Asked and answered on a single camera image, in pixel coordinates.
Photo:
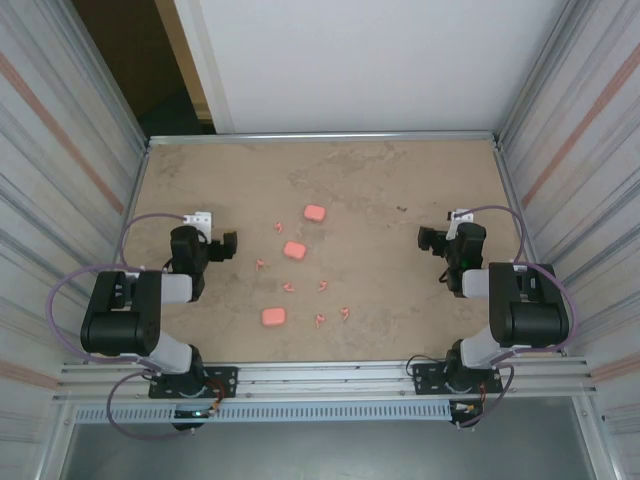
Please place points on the pink earbud charging case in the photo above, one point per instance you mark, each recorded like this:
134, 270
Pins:
314, 213
294, 250
273, 317

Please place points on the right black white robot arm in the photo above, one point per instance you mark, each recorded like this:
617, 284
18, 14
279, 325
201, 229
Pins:
535, 320

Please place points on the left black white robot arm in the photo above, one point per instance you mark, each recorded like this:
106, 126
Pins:
120, 330

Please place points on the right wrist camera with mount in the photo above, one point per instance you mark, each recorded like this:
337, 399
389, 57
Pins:
454, 220

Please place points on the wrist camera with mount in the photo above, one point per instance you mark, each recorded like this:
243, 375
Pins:
199, 219
454, 220

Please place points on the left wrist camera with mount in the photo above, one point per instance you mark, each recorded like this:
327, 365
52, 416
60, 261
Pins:
199, 219

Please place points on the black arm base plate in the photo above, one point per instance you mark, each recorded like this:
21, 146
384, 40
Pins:
225, 377
425, 372

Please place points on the white door frame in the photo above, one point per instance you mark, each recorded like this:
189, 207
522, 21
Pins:
209, 75

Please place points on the aluminium table frame bar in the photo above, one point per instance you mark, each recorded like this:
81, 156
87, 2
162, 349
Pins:
325, 137

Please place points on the aluminium corner post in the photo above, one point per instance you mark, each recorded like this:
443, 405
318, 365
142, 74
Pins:
535, 75
106, 75

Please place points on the aluminium mounting rail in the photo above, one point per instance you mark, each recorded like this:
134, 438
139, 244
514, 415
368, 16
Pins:
325, 380

